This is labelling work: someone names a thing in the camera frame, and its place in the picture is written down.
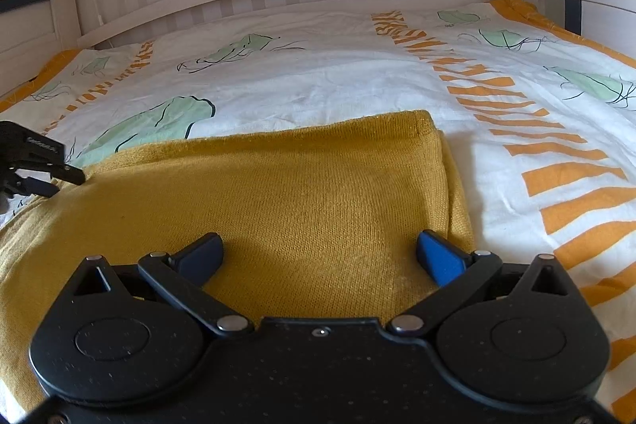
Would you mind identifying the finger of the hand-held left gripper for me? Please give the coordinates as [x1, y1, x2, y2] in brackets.
[22, 160, 87, 186]
[14, 174, 61, 199]

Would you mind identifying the dark blue rail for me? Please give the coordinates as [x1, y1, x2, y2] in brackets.
[0, 0, 54, 14]

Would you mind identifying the leaf printed duvet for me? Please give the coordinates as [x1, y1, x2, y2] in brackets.
[0, 0, 636, 424]

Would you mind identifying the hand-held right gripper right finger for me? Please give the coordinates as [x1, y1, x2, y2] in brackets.
[388, 229, 573, 337]

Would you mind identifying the yellow knit sweater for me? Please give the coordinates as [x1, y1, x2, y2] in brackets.
[0, 109, 475, 411]

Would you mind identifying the dark blue bed post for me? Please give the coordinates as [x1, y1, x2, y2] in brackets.
[566, 0, 583, 35]

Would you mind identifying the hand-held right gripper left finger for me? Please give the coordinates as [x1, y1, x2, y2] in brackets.
[64, 232, 255, 338]

